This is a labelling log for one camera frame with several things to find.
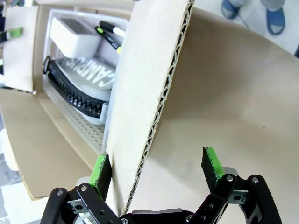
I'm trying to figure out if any white perforated plastic tray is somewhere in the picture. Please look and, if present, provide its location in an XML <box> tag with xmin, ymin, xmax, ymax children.
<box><xmin>42</xmin><ymin>8</ymin><xmax>130</xmax><ymax>155</ymax></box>

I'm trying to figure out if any grey campus pencil case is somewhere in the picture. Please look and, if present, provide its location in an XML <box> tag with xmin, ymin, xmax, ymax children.
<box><xmin>42</xmin><ymin>56</ymin><xmax>117</xmax><ymax>126</ymax></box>

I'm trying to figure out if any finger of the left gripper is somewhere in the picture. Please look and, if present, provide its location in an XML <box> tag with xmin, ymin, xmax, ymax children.
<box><xmin>0</xmin><ymin>27</ymin><xmax>24</xmax><ymax>44</ymax></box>

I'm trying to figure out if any black marker white cap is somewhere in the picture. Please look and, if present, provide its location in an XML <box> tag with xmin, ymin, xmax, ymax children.
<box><xmin>99</xmin><ymin>20</ymin><xmax>127</xmax><ymax>38</ymax></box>

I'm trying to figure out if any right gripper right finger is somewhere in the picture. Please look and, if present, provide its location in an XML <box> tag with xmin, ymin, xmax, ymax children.
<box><xmin>186</xmin><ymin>146</ymin><xmax>282</xmax><ymax>224</ymax></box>

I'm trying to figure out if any blue slipper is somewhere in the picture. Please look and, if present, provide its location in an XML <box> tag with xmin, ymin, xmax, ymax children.
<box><xmin>265</xmin><ymin>7</ymin><xmax>286</xmax><ymax>36</ymax></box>
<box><xmin>221</xmin><ymin>0</ymin><xmax>245</xmax><ymax>20</ymax></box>

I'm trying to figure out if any large brown cardboard box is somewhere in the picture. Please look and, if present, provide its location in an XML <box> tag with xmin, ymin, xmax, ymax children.
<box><xmin>0</xmin><ymin>0</ymin><xmax>196</xmax><ymax>215</ymax></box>

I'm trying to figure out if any white rectangular gift box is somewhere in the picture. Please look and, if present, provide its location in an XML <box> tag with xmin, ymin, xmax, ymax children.
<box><xmin>50</xmin><ymin>16</ymin><xmax>102</xmax><ymax>59</ymax></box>

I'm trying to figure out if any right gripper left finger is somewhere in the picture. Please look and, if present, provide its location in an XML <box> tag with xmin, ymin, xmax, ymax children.
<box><xmin>42</xmin><ymin>153</ymin><xmax>122</xmax><ymax>224</ymax></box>

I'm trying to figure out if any black marker green cap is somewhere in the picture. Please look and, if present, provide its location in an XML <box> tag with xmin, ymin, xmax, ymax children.
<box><xmin>94</xmin><ymin>26</ymin><xmax>123</xmax><ymax>55</ymax></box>

